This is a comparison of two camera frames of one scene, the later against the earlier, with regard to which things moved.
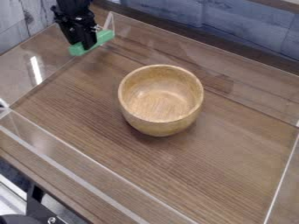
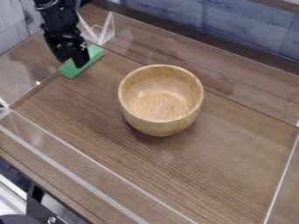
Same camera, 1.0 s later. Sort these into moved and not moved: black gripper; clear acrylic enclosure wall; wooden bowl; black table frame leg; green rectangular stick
Moved: green rectangular stick; black gripper
Not moved: clear acrylic enclosure wall; black table frame leg; wooden bowl
